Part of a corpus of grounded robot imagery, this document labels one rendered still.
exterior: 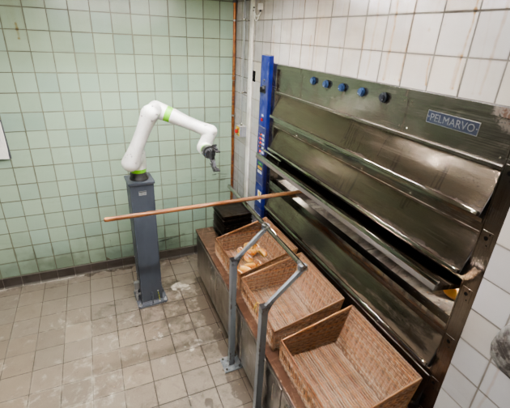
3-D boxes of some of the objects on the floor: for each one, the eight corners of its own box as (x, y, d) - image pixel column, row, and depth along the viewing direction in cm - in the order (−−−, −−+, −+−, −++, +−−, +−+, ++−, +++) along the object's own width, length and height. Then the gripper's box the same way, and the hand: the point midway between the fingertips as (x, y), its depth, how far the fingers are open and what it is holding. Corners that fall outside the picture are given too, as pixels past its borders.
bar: (229, 298, 344) (231, 184, 295) (293, 416, 240) (313, 269, 190) (197, 305, 333) (193, 188, 283) (249, 433, 228) (259, 282, 178)
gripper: (214, 135, 262) (223, 143, 245) (214, 167, 273) (223, 178, 255) (204, 136, 259) (213, 144, 242) (204, 169, 270) (213, 179, 252)
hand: (218, 161), depth 249 cm, fingers open, 13 cm apart
